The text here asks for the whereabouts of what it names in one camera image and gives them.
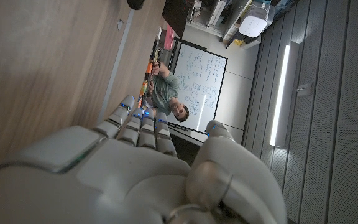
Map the dark blue mug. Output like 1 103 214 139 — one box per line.
126 0 146 11

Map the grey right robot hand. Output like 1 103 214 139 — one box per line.
0 95 288 224

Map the long ceiling light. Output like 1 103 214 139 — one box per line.
269 41 300 149

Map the seated person in green t-shirt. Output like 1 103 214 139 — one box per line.
149 61 190 123

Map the small grey ceiling fixture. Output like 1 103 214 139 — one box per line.
296 82 313 98

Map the white rounded appliance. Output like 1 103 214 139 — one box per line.
238 2 270 39

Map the white shelf unit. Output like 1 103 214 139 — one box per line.
186 0 262 48

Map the pink box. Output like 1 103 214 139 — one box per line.
164 24 175 50

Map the whiteboard with black frame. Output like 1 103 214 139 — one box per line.
165 36 229 135

